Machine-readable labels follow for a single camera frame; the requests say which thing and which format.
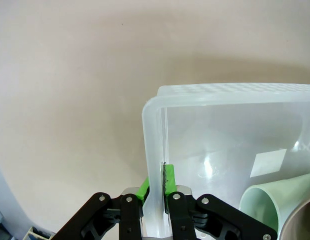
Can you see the mint green plastic cup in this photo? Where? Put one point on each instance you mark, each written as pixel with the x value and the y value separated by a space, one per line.
pixel 270 191

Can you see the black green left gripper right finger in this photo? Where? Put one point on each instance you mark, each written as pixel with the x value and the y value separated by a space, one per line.
pixel 207 215

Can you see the beige brown plastic cup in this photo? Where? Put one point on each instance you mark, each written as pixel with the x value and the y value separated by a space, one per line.
pixel 305 221

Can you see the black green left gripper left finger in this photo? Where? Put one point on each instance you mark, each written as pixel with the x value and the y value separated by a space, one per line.
pixel 107 217

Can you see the white perforated plastic basket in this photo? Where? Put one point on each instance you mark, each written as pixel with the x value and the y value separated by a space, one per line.
pixel 220 125

